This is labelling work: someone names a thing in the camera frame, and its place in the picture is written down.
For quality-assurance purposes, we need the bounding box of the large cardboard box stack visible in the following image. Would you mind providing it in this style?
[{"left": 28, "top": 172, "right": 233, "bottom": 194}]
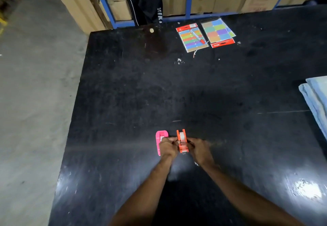
[{"left": 44, "top": 0, "right": 113, "bottom": 35}]

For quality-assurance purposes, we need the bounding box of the person's left hand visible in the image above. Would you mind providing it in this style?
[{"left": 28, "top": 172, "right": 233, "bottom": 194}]
[{"left": 158, "top": 136, "right": 179, "bottom": 160}]

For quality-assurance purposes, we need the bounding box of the blue metal shelf rack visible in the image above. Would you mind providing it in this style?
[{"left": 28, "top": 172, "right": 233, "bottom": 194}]
[{"left": 90, "top": 0, "right": 296, "bottom": 29}]

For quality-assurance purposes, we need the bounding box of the person's right forearm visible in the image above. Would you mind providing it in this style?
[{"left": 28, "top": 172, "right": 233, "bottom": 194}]
[{"left": 201, "top": 163, "right": 306, "bottom": 226}]

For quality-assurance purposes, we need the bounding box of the person's left forearm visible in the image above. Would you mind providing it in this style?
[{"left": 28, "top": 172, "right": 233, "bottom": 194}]
[{"left": 109, "top": 155, "right": 175, "bottom": 226}]

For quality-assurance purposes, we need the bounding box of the person's right hand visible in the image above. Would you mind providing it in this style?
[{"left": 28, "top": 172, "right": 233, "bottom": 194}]
[{"left": 187, "top": 137, "right": 215, "bottom": 168}]

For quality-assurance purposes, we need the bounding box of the folded blue cloth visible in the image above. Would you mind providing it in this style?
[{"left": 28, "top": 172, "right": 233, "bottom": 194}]
[{"left": 298, "top": 76, "right": 327, "bottom": 141}]

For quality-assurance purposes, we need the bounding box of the pink tape dispenser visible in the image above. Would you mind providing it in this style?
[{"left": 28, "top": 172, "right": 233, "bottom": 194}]
[{"left": 155, "top": 130, "right": 169, "bottom": 156}]

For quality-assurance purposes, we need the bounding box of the red utility knife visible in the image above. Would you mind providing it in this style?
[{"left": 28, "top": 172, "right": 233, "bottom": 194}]
[{"left": 190, "top": 29, "right": 206, "bottom": 45}]

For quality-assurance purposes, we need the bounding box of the colourful sticky label pack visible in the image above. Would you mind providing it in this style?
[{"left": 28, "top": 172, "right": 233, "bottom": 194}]
[
  {"left": 176, "top": 23, "right": 209, "bottom": 53},
  {"left": 200, "top": 18, "right": 236, "bottom": 48}
]

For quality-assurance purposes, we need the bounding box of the orange tape dispenser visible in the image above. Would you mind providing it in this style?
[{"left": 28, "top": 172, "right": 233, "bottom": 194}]
[{"left": 176, "top": 129, "right": 189, "bottom": 154}]

